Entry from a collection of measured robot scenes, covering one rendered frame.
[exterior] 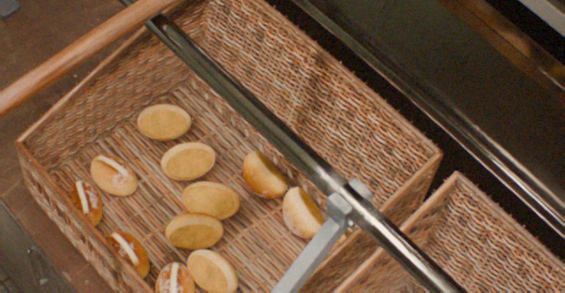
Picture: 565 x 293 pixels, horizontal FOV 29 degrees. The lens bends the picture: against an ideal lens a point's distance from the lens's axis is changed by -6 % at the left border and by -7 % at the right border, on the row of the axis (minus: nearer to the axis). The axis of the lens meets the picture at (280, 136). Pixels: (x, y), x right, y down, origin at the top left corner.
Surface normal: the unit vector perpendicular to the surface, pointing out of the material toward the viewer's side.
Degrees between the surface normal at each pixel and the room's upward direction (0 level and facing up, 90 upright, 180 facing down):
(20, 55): 0
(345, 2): 70
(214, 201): 37
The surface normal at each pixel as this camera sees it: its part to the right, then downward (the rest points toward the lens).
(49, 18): 0.04, -0.60
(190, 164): 0.26, 0.25
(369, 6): -0.69, 0.28
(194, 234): 0.08, 0.52
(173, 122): 0.02, 0.22
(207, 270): -0.50, 0.11
